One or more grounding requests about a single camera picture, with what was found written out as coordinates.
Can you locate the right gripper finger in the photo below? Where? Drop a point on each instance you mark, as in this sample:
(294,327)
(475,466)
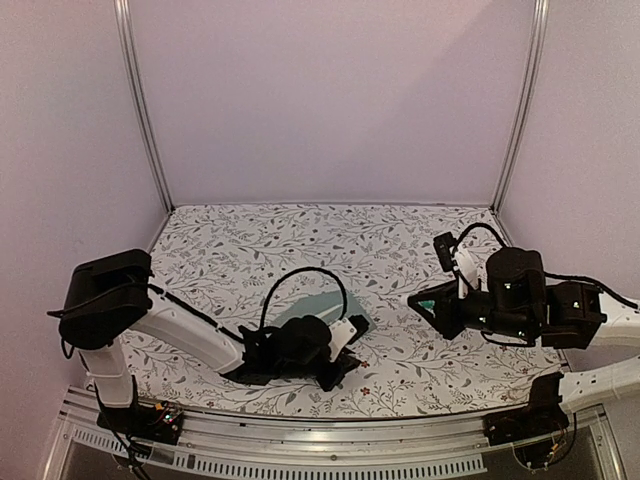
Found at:
(438,294)
(439,318)

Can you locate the right aluminium frame post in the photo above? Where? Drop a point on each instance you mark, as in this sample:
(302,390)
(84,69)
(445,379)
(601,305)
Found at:
(525,100)

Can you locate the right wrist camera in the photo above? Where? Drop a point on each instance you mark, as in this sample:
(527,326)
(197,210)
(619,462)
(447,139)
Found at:
(444,246)

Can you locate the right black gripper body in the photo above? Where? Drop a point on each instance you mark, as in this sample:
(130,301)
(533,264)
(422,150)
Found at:
(456,324)

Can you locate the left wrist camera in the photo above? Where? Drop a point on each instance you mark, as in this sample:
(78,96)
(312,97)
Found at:
(346,331)

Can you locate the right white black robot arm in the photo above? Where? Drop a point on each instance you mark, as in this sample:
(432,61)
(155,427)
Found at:
(515,301)

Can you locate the beige letter paper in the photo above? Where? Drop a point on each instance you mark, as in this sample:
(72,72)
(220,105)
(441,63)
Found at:
(331,314)

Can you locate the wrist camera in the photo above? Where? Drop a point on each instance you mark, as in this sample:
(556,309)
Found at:
(346,331)
(444,246)

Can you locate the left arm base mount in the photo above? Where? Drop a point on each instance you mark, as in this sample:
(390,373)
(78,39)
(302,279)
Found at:
(161,423)

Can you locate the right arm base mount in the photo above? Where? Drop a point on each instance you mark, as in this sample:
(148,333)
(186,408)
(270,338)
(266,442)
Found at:
(523,423)

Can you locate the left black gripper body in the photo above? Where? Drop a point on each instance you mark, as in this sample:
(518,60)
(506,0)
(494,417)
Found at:
(329,382)

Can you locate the front aluminium rail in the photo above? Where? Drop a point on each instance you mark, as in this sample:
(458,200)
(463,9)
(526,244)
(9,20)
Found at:
(298,436)

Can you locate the teal blue envelope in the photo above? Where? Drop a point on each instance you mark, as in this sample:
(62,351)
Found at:
(326,306)

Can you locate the aluminium frame post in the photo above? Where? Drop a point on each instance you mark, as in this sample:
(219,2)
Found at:
(125,28)
(525,100)

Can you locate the floral patterned table mat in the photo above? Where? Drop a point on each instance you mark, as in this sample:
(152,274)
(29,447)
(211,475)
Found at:
(243,263)

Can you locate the left aluminium frame post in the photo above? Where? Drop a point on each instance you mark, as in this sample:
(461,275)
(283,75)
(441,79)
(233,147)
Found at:
(125,28)

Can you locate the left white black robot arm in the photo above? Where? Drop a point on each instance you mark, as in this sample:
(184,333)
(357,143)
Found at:
(113,294)

